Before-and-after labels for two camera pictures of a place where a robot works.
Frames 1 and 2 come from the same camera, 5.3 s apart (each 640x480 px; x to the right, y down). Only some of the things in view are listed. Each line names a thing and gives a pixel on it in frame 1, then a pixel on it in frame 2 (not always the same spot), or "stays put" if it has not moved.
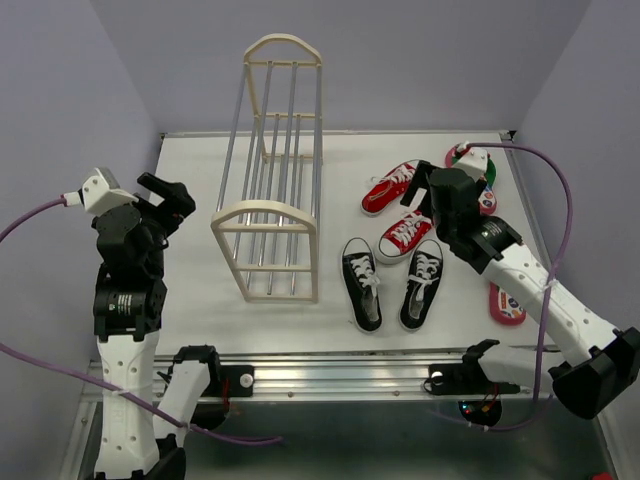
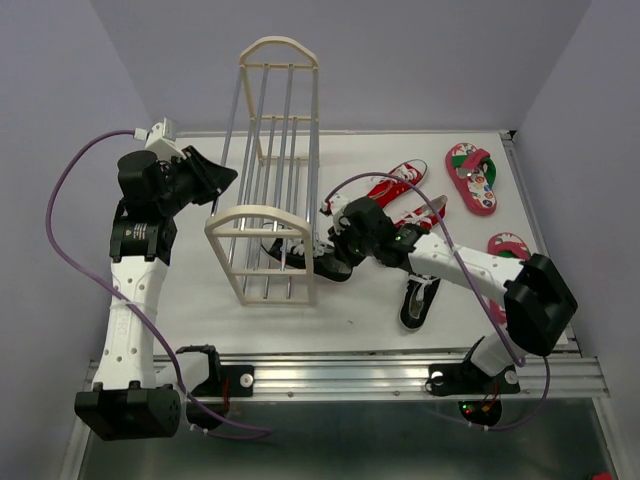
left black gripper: x=175 y=206 → x=219 y=178
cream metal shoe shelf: x=265 y=221 stays put
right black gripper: x=419 y=179 → x=337 y=242
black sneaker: x=421 y=285 stays put
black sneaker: x=361 y=280 → x=291 y=253
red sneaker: x=388 y=190 stays put
